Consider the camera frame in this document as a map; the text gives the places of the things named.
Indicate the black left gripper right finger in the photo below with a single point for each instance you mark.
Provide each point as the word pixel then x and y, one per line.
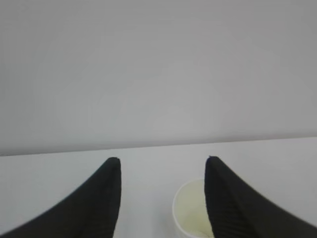
pixel 236 210

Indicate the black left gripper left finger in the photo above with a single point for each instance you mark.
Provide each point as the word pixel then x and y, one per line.
pixel 91 211

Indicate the white paper cup green logo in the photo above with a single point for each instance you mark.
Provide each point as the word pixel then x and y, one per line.
pixel 189 211

